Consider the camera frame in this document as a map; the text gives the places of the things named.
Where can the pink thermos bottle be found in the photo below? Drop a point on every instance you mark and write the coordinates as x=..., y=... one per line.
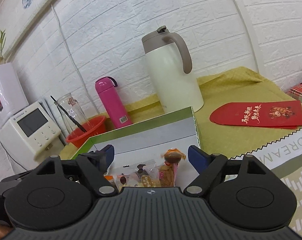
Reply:
x=106, y=90

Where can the beige chevron table mat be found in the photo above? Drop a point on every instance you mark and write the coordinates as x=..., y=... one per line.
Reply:
x=284, y=158

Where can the black chopsticks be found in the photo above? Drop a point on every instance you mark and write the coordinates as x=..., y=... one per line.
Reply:
x=68, y=113

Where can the red envelope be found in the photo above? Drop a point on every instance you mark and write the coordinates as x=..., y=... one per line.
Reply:
x=282, y=114

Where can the white water purifier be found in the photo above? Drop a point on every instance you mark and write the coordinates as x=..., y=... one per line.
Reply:
x=12, y=96

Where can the white water dispenser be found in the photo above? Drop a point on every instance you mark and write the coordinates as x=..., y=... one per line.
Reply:
x=29, y=137

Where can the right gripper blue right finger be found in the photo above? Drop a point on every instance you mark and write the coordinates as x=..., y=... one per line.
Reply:
x=199, y=159

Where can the green cardboard box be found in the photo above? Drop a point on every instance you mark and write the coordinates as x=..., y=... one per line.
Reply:
x=146, y=140

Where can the pink snack bag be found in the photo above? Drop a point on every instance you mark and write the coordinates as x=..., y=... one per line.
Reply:
x=168, y=170

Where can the red plastic basket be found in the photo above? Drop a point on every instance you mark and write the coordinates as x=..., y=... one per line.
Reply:
x=93, y=127

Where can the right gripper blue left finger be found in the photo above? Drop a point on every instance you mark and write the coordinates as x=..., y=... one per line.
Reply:
x=101, y=159

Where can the cracker biscuit packet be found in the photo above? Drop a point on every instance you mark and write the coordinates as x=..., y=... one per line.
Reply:
x=144, y=174

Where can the cream thermos jug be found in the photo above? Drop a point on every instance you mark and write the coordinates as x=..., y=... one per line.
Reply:
x=170, y=69

